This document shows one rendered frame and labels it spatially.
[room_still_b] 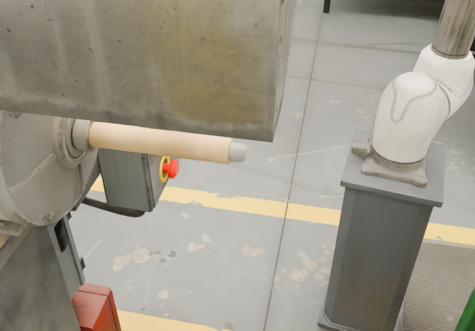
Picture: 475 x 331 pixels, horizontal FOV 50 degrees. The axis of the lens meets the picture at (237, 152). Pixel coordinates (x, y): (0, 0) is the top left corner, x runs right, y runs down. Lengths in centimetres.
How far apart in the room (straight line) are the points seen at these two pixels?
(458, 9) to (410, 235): 63
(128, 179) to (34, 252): 21
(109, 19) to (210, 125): 11
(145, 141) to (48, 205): 15
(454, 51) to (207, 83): 119
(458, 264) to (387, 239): 75
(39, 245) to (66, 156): 36
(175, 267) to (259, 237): 38
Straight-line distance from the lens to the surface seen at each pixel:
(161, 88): 41
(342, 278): 176
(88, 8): 40
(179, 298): 204
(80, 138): 66
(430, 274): 223
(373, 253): 165
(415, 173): 150
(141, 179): 97
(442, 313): 212
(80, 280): 126
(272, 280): 208
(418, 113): 139
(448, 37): 151
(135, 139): 64
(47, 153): 65
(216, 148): 61
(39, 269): 102
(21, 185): 63
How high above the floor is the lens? 163
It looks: 38 degrees down
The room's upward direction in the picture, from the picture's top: straight up
